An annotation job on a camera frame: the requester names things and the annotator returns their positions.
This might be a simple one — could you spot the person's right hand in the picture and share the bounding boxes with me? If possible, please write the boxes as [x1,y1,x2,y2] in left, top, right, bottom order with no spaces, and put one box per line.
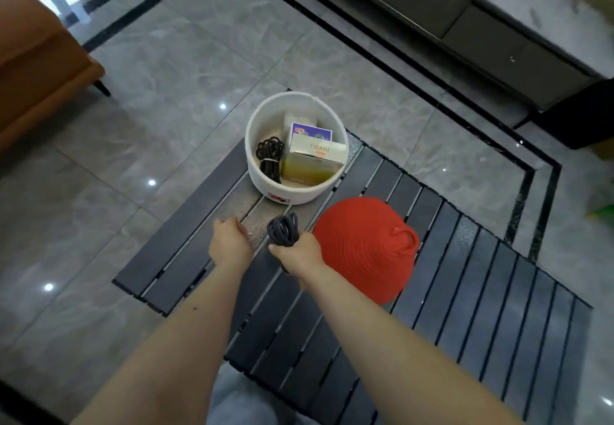
[268,231,326,281]

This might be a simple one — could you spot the person's left hand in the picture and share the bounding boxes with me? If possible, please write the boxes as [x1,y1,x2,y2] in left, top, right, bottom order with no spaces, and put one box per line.
[208,217,254,275]

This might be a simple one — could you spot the grey cable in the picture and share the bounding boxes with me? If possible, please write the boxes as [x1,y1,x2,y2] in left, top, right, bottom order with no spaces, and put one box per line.
[267,212,300,274]

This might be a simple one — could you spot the person's left forearm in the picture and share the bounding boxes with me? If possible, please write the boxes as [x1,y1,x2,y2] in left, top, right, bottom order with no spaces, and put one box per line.
[71,263,252,425]

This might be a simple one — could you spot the person's right forearm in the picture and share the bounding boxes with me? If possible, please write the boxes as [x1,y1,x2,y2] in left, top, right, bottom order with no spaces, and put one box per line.
[297,263,526,425]

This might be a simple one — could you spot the red woven basket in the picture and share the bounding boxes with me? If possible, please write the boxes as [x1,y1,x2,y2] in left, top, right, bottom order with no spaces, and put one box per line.
[312,197,420,306]

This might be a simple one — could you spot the gold cardboard box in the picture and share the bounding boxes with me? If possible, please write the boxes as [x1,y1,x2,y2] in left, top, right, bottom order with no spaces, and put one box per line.
[280,135,348,185]

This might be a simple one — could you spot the white woven basket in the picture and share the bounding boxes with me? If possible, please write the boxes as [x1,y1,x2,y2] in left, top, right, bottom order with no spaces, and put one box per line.
[245,92,349,206]

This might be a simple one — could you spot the black slatted folding table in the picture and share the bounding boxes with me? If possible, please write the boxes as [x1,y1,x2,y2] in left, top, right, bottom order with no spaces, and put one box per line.
[112,88,594,425]

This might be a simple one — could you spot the purple printed box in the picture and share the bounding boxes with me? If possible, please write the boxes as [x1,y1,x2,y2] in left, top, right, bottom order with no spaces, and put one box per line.
[290,123,333,143]

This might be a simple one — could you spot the white small box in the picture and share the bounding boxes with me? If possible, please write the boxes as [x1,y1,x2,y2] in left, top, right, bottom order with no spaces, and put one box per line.
[282,112,319,142]

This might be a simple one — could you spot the person's grey trousers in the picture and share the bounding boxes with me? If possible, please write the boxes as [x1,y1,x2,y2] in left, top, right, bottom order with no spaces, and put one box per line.
[201,361,317,425]

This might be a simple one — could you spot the orange leather sofa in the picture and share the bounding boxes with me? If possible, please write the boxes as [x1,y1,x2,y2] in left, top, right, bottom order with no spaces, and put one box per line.
[0,0,112,152]

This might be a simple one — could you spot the grey drawer cabinet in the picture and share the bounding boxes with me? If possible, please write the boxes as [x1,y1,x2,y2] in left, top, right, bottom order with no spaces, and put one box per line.
[314,0,614,112]

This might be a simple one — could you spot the green object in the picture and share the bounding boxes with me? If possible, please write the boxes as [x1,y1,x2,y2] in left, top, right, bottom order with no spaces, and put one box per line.
[586,194,614,221]

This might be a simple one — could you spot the black coiled cable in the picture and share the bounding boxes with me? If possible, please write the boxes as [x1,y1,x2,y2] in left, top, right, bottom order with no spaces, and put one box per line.
[255,136,285,184]

